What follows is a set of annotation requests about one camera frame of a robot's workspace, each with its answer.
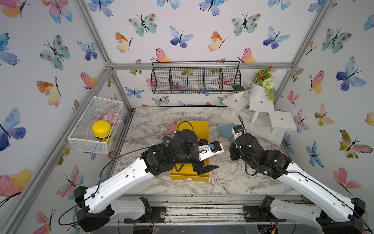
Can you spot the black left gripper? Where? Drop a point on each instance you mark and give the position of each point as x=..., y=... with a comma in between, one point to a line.
x=200, y=168

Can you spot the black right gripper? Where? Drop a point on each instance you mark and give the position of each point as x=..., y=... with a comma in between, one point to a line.
x=233, y=149

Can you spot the yellow plastic drawer box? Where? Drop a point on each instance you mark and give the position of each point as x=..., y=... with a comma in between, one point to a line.
x=197, y=130

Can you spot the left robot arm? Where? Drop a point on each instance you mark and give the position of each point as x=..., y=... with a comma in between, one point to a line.
x=99, y=204

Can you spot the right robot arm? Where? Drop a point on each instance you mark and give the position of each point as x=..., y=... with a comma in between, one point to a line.
x=330, y=212

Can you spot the blue plastic dustpan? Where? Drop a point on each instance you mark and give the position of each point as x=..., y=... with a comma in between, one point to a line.
x=226, y=131

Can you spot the white stepped plant stand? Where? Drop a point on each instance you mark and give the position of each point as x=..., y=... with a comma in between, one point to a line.
x=259, y=117

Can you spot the small white pot green plant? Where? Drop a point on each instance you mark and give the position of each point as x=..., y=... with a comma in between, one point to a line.
x=239, y=91

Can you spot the white pot with flowers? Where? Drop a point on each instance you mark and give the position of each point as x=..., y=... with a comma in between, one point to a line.
x=263, y=84

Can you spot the pink flower bunch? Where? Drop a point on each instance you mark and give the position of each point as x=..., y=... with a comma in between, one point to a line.
x=112, y=116

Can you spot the yellow lidded jar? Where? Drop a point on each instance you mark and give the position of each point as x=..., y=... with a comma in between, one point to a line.
x=102, y=131

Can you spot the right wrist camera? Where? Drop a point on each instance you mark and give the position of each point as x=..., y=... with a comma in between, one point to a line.
x=237, y=131

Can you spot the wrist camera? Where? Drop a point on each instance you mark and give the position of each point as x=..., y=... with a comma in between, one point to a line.
x=209, y=150
x=237, y=131

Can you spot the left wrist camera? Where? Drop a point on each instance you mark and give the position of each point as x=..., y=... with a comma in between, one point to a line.
x=209, y=150

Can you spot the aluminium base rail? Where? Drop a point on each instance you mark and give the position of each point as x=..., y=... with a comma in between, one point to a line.
x=199, y=209

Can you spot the black wire wall basket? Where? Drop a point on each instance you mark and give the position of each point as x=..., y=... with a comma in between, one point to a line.
x=195, y=77

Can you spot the white wire mesh basket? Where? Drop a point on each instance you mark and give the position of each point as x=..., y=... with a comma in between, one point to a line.
x=82, y=138

